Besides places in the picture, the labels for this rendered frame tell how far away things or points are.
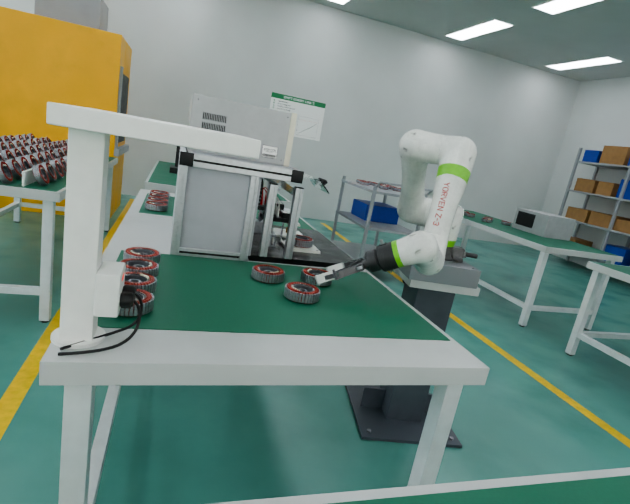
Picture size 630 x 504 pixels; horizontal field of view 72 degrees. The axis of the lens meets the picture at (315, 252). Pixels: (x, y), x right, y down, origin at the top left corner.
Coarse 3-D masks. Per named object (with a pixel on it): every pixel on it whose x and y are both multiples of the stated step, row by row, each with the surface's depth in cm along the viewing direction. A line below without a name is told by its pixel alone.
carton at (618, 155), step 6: (606, 150) 713; (612, 150) 703; (618, 150) 694; (624, 150) 685; (606, 156) 712; (612, 156) 702; (618, 156) 693; (624, 156) 684; (600, 162) 721; (606, 162) 711; (612, 162) 702; (618, 162) 692; (624, 162) 685
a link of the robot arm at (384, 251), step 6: (378, 246) 145; (384, 246) 144; (390, 246) 142; (378, 252) 143; (384, 252) 142; (390, 252) 141; (378, 258) 143; (384, 258) 142; (390, 258) 141; (384, 264) 143; (390, 264) 142; (396, 264) 142; (384, 270) 145; (390, 270) 146
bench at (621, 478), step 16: (480, 480) 70; (496, 480) 70; (512, 480) 71; (528, 480) 72; (544, 480) 73; (560, 480) 73; (576, 480) 74; (592, 480) 75; (608, 480) 75; (624, 480) 76; (304, 496) 60; (320, 496) 61; (336, 496) 61; (352, 496) 62; (368, 496) 62; (384, 496) 63; (400, 496) 63; (416, 496) 64; (432, 496) 64; (448, 496) 65; (464, 496) 65; (480, 496) 66; (496, 496) 67; (512, 496) 67; (528, 496) 68; (544, 496) 69; (560, 496) 69; (576, 496) 70; (592, 496) 71; (608, 496) 71; (624, 496) 72
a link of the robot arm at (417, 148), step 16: (400, 144) 166; (416, 144) 162; (432, 144) 160; (416, 160) 166; (432, 160) 163; (416, 176) 175; (416, 192) 184; (400, 208) 198; (416, 208) 193; (416, 224) 201
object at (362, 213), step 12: (348, 180) 497; (360, 180) 482; (372, 192) 417; (384, 192) 419; (396, 192) 448; (360, 204) 478; (372, 204) 419; (384, 204) 493; (336, 216) 505; (348, 216) 474; (360, 216) 475; (372, 216) 467; (384, 216) 471; (396, 216) 475; (372, 228) 426; (384, 228) 438; (396, 228) 452; (348, 252) 467; (360, 252) 431
